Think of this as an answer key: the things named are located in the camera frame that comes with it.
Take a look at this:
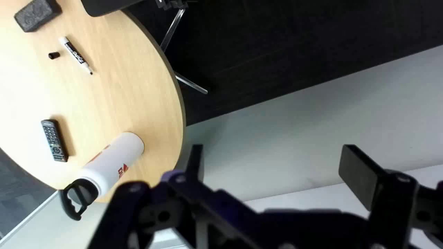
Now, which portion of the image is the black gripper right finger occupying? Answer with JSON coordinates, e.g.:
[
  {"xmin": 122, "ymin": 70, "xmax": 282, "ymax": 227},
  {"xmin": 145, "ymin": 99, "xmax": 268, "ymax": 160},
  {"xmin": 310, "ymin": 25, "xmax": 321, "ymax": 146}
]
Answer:
[{"xmin": 339, "ymin": 144, "xmax": 443, "ymax": 249}]

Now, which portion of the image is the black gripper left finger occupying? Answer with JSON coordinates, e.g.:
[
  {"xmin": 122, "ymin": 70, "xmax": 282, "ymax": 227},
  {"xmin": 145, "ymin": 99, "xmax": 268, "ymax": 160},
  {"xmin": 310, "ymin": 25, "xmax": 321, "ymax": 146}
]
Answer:
[{"xmin": 87, "ymin": 144, "xmax": 259, "ymax": 249}]

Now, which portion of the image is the black and white whiteboard marker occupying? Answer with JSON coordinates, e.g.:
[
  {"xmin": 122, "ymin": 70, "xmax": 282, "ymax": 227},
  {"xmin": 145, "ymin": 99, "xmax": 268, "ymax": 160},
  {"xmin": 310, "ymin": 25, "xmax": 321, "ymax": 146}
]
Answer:
[{"xmin": 58, "ymin": 37, "xmax": 94, "ymax": 75}]

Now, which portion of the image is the large white board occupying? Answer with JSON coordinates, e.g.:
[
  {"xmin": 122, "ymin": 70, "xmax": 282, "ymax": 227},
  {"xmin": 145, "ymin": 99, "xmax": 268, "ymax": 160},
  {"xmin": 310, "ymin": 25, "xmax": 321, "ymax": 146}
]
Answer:
[{"xmin": 0, "ymin": 45, "xmax": 443, "ymax": 249}]

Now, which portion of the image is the white bottle with black lid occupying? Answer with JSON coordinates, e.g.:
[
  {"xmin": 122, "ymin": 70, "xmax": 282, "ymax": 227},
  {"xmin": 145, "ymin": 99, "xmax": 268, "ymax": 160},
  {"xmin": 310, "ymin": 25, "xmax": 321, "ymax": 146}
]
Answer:
[{"xmin": 59, "ymin": 133, "xmax": 144, "ymax": 220}]

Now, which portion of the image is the black remote control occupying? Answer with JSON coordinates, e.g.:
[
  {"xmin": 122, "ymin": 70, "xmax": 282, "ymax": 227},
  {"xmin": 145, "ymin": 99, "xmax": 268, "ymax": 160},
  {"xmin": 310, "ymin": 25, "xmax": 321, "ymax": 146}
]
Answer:
[{"xmin": 41, "ymin": 120, "xmax": 69, "ymax": 162}]

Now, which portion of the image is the round wooden table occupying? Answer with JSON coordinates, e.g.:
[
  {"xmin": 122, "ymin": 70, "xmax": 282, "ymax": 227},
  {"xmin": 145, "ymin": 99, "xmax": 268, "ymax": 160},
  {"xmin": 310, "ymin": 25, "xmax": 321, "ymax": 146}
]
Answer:
[{"xmin": 0, "ymin": 0, "xmax": 185, "ymax": 190}]

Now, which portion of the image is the chrome table leg base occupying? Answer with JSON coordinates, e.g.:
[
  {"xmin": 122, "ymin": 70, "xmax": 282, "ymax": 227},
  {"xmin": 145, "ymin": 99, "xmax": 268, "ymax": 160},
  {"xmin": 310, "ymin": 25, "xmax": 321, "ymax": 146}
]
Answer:
[{"xmin": 160, "ymin": 9, "xmax": 209, "ymax": 96}]

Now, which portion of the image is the black marker cap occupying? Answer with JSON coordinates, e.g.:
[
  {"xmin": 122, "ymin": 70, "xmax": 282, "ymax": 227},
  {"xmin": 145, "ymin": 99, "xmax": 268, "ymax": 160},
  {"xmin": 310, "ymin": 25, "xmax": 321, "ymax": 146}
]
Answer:
[{"xmin": 48, "ymin": 52, "xmax": 61, "ymax": 60}]

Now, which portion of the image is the black whiteboard eraser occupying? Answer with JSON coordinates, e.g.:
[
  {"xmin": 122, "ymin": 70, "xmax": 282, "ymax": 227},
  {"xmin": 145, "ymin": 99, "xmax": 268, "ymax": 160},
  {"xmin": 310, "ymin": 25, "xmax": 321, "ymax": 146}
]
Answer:
[{"xmin": 14, "ymin": 0, "xmax": 62, "ymax": 32}]

